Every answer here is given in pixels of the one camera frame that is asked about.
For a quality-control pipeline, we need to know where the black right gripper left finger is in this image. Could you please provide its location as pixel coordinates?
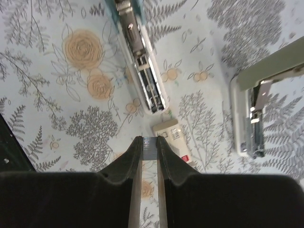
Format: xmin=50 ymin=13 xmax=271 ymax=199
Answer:
xmin=0 ymin=136 xmax=143 ymax=228

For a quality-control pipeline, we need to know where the grey staple strip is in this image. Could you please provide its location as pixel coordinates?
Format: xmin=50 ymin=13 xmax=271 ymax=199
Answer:
xmin=142 ymin=137 xmax=157 ymax=161

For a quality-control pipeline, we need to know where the white staple box sleeve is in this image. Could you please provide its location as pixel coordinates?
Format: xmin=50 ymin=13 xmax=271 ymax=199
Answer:
xmin=152 ymin=119 xmax=192 ymax=164

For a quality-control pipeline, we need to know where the black base frame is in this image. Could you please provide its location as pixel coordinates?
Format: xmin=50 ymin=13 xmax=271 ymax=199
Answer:
xmin=0 ymin=115 xmax=35 ymax=172

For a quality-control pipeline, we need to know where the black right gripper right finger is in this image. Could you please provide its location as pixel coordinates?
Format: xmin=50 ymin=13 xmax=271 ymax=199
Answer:
xmin=157 ymin=136 xmax=304 ymax=228

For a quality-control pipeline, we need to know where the beige green stapler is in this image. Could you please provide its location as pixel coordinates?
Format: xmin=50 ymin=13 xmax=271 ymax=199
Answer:
xmin=230 ymin=38 xmax=304 ymax=159

